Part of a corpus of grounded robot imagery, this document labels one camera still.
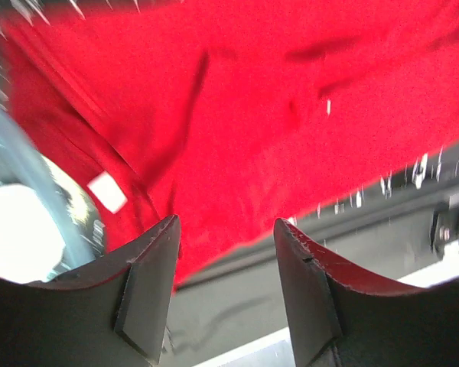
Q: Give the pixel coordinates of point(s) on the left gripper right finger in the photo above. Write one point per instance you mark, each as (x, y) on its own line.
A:
(340, 314)

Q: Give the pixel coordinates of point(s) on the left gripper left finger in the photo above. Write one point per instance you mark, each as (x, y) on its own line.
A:
(110, 312)

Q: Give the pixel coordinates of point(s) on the dark red t shirt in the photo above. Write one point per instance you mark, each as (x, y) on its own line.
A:
(230, 114)

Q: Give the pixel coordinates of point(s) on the white t shirt in basket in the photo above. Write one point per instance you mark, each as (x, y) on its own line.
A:
(31, 246)

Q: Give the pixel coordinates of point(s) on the blue plastic basket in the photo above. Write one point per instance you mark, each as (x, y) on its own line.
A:
(71, 208)

